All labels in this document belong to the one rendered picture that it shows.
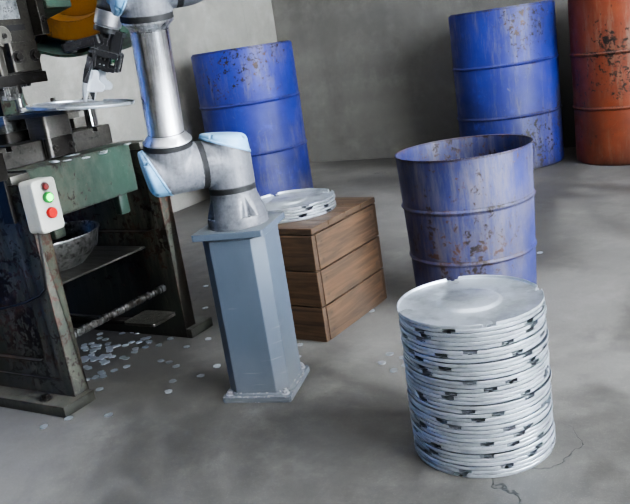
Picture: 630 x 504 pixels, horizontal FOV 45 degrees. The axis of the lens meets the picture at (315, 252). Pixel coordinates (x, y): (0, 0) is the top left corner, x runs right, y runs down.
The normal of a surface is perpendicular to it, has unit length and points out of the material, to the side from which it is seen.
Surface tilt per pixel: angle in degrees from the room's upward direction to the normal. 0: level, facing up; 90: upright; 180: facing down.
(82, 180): 90
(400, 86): 90
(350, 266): 90
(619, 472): 0
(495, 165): 92
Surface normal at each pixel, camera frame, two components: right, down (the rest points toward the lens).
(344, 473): -0.15, -0.95
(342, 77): -0.49, 0.30
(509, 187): 0.49, 0.20
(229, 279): -0.25, 0.29
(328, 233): 0.83, 0.03
